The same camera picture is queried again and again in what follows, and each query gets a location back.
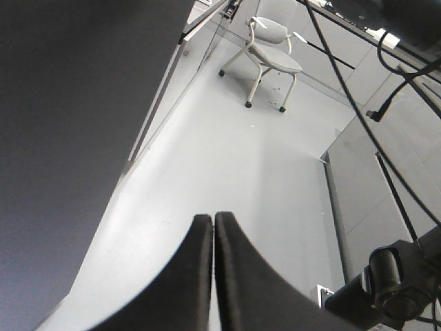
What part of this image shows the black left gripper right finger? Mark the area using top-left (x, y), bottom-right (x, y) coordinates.
top-left (214, 212), bottom-right (355, 330)

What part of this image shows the grey fridge with door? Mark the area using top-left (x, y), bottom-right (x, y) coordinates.
top-left (0, 0), bottom-right (197, 331)

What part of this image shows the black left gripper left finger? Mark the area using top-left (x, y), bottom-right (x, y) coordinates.
top-left (92, 214), bottom-right (213, 330)

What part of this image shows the black hanging cable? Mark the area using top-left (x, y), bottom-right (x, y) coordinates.
top-left (302, 0), bottom-right (441, 221)

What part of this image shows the grey chair on casters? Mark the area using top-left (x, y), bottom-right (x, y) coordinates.
top-left (218, 16), bottom-right (307, 113)

